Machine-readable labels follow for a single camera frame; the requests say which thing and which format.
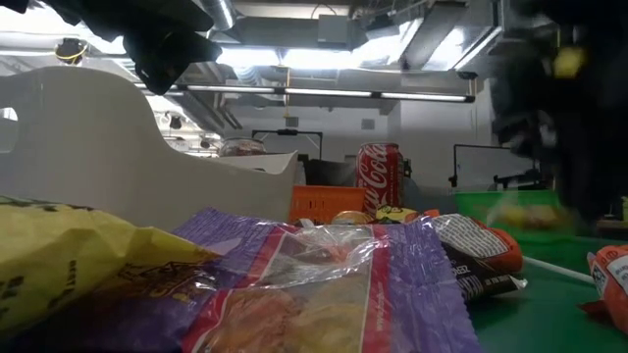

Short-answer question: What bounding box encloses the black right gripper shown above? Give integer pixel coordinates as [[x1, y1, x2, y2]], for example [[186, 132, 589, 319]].
[[490, 0, 628, 225]]

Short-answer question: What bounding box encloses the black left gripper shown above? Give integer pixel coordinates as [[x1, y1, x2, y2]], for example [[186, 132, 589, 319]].
[[46, 0, 222, 97]]

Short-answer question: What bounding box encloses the blue white lollipop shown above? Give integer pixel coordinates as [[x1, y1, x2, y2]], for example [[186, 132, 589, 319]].
[[522, 254, 598, 285]]

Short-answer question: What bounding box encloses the white plastic bin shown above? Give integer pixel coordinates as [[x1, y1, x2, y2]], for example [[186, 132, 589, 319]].
[[0, 66, 299, 232]]

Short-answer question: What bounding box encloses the yellow candy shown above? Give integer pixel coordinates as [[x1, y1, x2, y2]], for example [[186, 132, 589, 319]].
[[375, 204, 419, 223]]

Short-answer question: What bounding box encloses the purple snack bag clear window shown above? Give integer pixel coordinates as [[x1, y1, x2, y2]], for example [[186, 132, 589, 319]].
[[9, 205, 485, 353]]

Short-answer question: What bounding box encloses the yellow snack bag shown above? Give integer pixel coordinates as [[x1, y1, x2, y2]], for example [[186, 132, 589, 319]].
[[0, 194, 222, 339]]

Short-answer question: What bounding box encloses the orange candy with QR label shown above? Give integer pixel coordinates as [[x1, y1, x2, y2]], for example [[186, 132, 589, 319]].
[[580, 244, 628, 335]]

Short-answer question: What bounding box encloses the round golden candy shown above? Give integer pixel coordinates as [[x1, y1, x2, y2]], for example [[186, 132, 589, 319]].
[[331, 210, 375, 227]]

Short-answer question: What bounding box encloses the silver soda can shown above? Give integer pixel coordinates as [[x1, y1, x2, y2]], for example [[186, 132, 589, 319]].
[[219, 136, 269, 158]]

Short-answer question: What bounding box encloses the orange pack with white label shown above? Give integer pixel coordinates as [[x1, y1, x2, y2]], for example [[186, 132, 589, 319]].
[[431, 213, 525, 276]]

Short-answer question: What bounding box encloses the green plastic basket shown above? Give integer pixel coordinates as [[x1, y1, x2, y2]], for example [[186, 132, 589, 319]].
[[453, 189, 565, 246]]

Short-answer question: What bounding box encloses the long ceiling light bar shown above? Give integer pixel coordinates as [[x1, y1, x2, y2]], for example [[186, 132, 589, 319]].
[[134, 83, 476, 104]]

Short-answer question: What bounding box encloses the grey ceiling box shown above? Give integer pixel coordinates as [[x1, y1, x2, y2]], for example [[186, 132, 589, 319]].
[[317, 14, 350, 48]]

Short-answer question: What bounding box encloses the grey translucent plastic bin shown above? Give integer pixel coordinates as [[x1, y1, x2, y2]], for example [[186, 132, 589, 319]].
[[401, 176, 457, 217]]

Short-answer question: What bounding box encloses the orange plastic basket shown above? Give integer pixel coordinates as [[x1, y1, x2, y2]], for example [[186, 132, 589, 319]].
[[288, 184, 368, 226]]

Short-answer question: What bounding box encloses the red Coca-Cola can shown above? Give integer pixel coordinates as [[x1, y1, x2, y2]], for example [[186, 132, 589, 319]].
[[355, 141, 406, 220]]

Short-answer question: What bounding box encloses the silver round air duct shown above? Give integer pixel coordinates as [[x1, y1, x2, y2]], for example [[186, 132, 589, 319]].
[[198, 0, 236, 31]]

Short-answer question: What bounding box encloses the black metal frame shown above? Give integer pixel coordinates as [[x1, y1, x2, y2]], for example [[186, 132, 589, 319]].
[[251, 128, 324, 161], [448, 143, 511, 190]]

